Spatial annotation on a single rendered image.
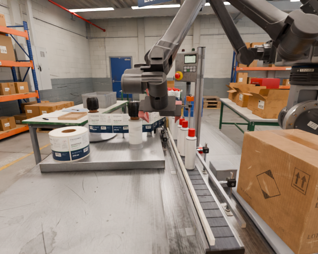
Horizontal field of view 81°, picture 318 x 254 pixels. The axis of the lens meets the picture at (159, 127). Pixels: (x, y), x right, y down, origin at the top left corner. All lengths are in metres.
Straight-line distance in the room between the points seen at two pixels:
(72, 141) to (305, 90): 1.13
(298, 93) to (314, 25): 0.38
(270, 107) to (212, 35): 6.57
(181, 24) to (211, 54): 8.26
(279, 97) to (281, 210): 2.19
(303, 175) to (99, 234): 0.63
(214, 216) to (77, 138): 0.76
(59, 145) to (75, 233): 0.51
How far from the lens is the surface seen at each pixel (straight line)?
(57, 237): 0.77
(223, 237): 0.65
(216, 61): 8.92
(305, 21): 0.70
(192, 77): 1.28
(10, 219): 0.92
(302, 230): 0.68
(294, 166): 0.63
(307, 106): 0.96
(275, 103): 2.79
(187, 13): 0.71
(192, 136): 0.89
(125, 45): 9.31
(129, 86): 0.53
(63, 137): 1.08
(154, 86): 0.51
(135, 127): 1.13
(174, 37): 0.63
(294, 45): 0.69
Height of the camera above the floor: 1.33
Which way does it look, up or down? 16 degrees down
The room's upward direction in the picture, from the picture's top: straight up
